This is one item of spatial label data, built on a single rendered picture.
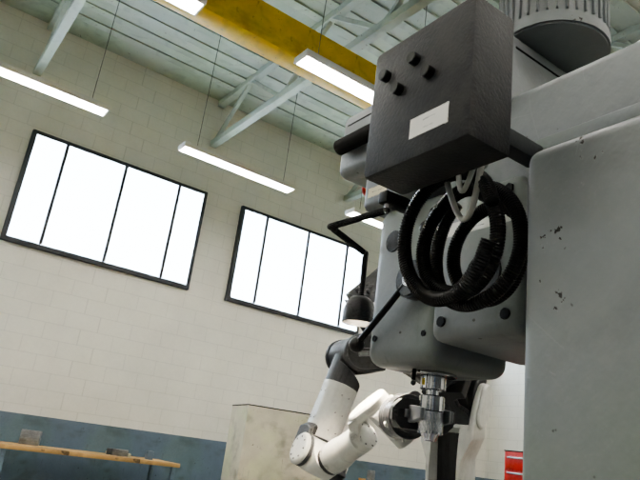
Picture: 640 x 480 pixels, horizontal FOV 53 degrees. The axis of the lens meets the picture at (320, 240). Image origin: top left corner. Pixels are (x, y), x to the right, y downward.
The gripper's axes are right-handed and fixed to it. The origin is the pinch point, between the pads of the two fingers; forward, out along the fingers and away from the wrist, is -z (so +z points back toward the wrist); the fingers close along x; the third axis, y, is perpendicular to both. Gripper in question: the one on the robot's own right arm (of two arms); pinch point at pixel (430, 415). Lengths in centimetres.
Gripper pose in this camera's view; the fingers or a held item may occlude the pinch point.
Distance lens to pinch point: 123.3
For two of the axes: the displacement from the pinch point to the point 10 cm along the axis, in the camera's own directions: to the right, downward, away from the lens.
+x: 9.7, 1.9, 1.8
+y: -1.3, 9.4, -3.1
